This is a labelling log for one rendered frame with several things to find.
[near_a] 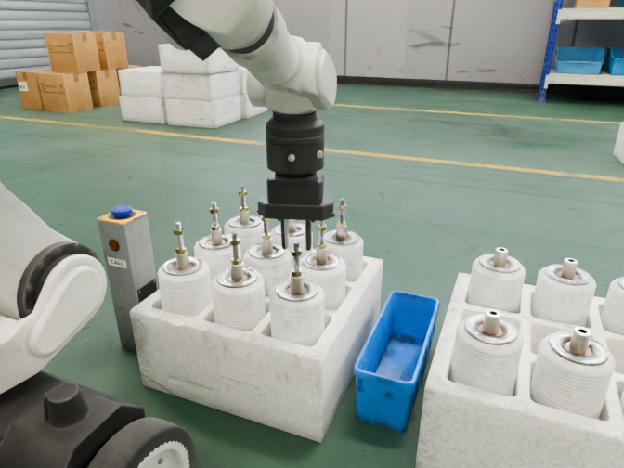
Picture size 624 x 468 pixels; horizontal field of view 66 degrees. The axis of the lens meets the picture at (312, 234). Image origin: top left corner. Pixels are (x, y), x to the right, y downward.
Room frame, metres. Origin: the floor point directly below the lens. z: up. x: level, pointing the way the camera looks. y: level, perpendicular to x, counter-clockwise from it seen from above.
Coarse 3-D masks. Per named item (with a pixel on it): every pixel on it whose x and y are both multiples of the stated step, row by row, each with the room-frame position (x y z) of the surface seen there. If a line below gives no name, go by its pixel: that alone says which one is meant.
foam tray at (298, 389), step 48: (144, 336) 0.76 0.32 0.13; (192, 336) 0.72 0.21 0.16; (240, 336) 0.69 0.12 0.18; (336, 336) 0.69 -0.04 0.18; (144, 384) 0.77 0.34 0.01; (192, 384) 0.72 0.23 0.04; (240, 384) 0.68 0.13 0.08; (288, 384) 0.65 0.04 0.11; (336, 384) 0.69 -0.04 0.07; (288, 432) 0.65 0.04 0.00
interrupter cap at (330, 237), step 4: (328, 232) 0.96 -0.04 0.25; (332, 232) 0.97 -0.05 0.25; (348, 232) 0.97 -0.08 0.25; (352, 232) 0.96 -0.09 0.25; (324, 236) 0.94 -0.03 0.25; (328, 236) 0.95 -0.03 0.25; (332, 236) 0.95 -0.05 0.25; (348, 236) 0.95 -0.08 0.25; (352, 236) 0.95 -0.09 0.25; (356, 236) 0.95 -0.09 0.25; (328, 240) 0.92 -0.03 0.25; (332, 240) 0.92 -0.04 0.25; (336, 240) 0.92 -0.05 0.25; (340, 240) 0.93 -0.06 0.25; (344, 240) 0.93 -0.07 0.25; (348, 240) 0.92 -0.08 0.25; (352, 240) 0.92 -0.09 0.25; (356, 240) 0.92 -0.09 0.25; (336, 244) 0.91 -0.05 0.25; (340, 244) 0.90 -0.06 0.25; (344, 244) 0.90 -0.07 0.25; (348, 244) 0.91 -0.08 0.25
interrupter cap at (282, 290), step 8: (288, 280) 0.75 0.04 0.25; (304, 280) 0.75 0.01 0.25; (280, 288) 0.72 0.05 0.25; (288, 288) 0.73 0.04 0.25; (304, 288) 0.73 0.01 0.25; (312, 288) 0.72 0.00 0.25; (280, 296) 0.70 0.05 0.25; (288, 296) 0.70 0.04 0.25; (296, 296) 0.70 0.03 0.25; (304, 296) 0.70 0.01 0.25; (312, 296) 0.70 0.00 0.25
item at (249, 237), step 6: (228, 228) 1.00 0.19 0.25; (234, 228) 1.00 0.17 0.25; (246, 228) 0.99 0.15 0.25; (252, 228) 1.00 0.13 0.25; (258, 228) 1.00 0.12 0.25; (228, 234) 1.00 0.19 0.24; (240, 234) 0.98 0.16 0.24; (246, 234) 0.98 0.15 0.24; (252, 234) 0.99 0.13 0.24; (258, 234) 1.00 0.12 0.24; (240, 240) 0.98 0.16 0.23; (246, 240) 0.98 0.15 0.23; (252, 240) 0.99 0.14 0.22; (258, 240) 1.00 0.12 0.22; (240, 246) 0.98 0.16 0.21; (246, 246) 0.98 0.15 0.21; (240, 252) 0.98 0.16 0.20
